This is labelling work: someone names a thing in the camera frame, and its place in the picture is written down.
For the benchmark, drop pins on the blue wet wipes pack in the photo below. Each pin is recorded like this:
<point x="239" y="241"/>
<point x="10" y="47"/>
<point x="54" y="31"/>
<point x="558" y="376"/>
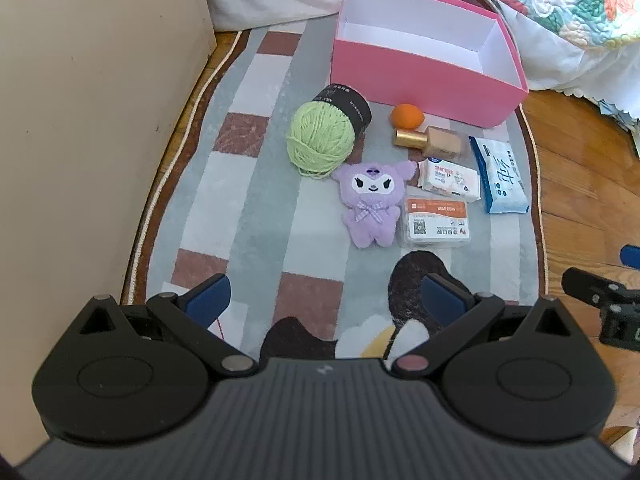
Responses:
<point x="502" y="180"/>

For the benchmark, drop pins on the purple plush toy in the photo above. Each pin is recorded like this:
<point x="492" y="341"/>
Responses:
<point x="370" y="210"/>

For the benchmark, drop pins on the small white tissue pack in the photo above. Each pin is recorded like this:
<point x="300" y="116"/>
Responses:
<point x="450" y="180"/>

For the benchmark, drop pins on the pink cardboard box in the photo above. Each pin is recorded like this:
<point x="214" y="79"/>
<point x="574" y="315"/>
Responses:
<point x="425" y="80"/>

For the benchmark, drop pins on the checked grey rug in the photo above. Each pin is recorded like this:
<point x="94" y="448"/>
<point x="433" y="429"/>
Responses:
<point x="240" y="200"/>

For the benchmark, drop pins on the clear box with orange label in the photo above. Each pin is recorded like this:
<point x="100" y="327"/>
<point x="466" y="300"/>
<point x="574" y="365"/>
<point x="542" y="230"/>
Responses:
<point x="435" y="222"/>

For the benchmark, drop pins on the beige foundation bottle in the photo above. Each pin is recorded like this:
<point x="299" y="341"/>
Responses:
<point x="440" y="146"/>

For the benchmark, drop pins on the green yarn ball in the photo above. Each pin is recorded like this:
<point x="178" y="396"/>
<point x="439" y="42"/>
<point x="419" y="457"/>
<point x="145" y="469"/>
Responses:
<point x="320" y="140"/>

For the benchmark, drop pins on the floral quilt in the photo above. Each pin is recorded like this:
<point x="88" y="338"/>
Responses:
<point x="575" y="0"/>

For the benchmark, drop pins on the orange makeup sponge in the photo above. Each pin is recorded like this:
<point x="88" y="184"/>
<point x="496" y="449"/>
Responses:
<point x="406" y="116"/>

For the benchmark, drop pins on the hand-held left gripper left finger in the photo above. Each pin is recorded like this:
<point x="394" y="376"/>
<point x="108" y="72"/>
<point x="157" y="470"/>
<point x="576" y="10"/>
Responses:
<point x="210" y="300"/>

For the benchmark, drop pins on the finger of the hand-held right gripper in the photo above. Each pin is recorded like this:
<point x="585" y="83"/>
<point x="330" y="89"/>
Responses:
<point x="631" y="253"/>
<point x="595" y="287"/>

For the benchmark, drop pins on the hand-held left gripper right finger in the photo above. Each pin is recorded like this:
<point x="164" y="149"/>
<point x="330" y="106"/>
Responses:
<point x="445" y="296"/>

